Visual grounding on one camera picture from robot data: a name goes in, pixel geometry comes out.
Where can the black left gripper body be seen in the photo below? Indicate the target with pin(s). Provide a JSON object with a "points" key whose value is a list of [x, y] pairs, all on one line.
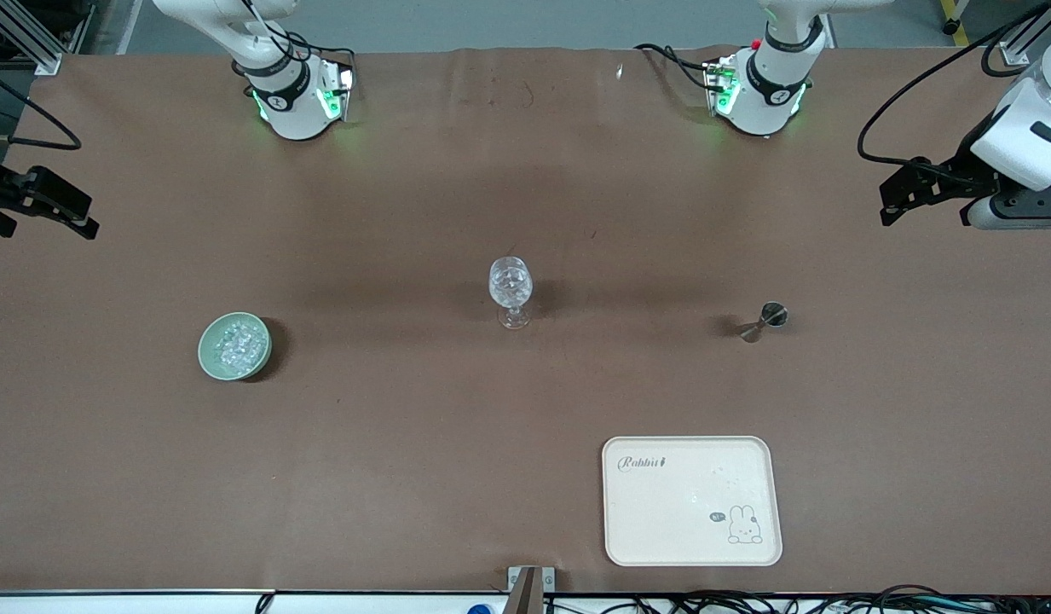
{"points": [[956, 176]]}

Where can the steel double jigger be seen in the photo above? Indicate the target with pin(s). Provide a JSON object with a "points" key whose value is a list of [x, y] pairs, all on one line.
{"points": [[772, 315]]}

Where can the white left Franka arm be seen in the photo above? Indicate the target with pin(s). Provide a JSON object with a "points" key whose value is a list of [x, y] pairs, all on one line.
{"points": [[768, 102]]}

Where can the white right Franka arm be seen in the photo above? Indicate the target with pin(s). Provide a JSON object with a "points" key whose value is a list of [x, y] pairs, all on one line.
{"points": [[291, 111]]}

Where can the clear ice cube heap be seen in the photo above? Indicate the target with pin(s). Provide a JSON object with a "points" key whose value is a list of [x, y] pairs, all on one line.
{"points": [[239, 345]]}

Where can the clear stemmed wine glass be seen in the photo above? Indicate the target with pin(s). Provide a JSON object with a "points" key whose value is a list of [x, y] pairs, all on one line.
{"points": [[511, 286]]}

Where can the black caster wheel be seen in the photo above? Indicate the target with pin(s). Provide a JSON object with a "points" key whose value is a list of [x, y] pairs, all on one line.
{"points": [[950, 26]]}

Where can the pale green ceramic bowl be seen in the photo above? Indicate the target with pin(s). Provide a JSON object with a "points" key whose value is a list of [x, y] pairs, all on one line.
{"points": [[208, 358]]}

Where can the cream rabbit print tray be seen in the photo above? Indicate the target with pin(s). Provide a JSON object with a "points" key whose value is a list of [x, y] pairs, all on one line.
{"points": [[691, 503]]}

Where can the brown table cover sheet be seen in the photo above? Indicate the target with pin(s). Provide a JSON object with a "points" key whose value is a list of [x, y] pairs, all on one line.
{"points": [[406, 469]]}

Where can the silver aluminium frame profile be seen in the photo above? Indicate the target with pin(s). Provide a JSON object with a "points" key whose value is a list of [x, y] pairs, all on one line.
{"points": [[1015, 51], [31, 38]]}

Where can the aluminium camera mount post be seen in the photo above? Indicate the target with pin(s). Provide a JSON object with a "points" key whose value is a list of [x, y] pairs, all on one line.
{"points": [[529, 588]]}

